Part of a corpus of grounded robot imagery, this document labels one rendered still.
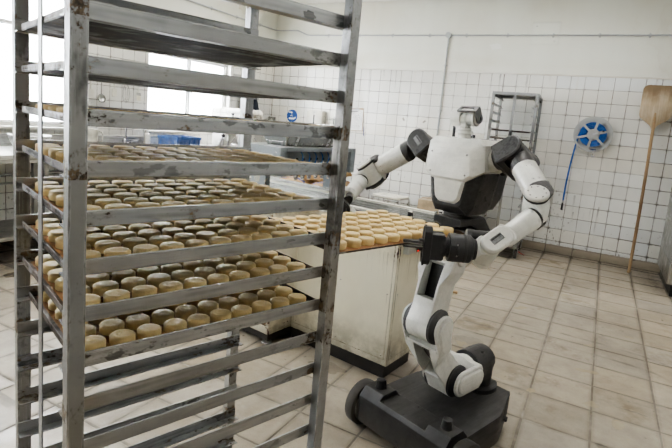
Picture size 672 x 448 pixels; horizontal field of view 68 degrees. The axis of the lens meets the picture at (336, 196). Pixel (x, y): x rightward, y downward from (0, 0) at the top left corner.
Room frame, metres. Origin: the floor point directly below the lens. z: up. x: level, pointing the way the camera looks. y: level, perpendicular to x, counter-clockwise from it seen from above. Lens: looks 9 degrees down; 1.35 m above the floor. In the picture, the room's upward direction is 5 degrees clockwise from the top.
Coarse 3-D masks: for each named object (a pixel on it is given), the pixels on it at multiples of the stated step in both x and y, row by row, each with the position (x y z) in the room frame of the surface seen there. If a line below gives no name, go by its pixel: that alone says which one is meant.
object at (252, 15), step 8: (248, 8) 1.58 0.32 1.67; (248, 16) 1.57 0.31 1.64; (256, 16) 1.58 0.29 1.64; (248, 24) 1.57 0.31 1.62; (256, 24) 1.58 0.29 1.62; (248, 72) 1.57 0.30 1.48; (248, 104) 1.57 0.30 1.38; (240, 112) 1.58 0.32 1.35; (248, 112) 1.57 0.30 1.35; (240, 136) 1.58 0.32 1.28; (248, 136) 1.58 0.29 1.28; (240, 144) 1.58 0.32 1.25; (248, 144) 1.58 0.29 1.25; (232, 352) 1.57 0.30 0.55; (232, 376) 1.57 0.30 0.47; (224, 384) 1.59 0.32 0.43; (224, 408) 1.58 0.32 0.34
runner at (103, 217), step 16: (128, 208) 0.92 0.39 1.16; (144, 208) 0.94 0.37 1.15; (160, 208) 0.96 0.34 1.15; (176, 208) 0.98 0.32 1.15; (192, 208) 1.01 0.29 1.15; (208, 208) 1.03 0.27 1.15; (224, 208) 1.06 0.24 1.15; (240, 208) 1.08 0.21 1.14; (256, 208) 1.11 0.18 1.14; (272, 208) 1.14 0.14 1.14; (288, 208) 1.17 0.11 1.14; (304, 208) 1.21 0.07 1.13; (320, 208) 1.24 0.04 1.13; (96, 224) 0.88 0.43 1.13; (112, 224) 0.90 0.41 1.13
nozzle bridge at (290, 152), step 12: (252, 144) 2.87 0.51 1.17; (264, 144) 2.89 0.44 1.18; (288, 156) 2.91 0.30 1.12; (300, 156) 3.00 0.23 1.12; (312, 156) 3.09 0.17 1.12; (324, 156) 3.18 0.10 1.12; (348, 156) 3.28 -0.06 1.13; (348, 168) 3.28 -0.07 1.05; (252, 180) 2.86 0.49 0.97; (264, 180) 2.80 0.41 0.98; (324, 180) 3.41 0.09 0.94
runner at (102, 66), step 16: (96, 64) 0.88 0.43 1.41; (112, 64) 0.89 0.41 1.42; (128, 64) 0.91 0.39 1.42; (144, 64) 0.93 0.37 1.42; (144, 80) 0.95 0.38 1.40; (160, 80) 0.95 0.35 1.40; (176, 80) 0.97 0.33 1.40; (192, 80) 1.00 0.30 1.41; (208, 80) 1.02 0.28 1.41; (224, 80) 1.04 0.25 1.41; (240, 80) 1.07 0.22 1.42; (256, 80) 1.10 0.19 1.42; (288, 96) 1.16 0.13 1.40; (304, 96) 1.19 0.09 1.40; (320, 96) 1.22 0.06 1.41; (336, 96) 1.26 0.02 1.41
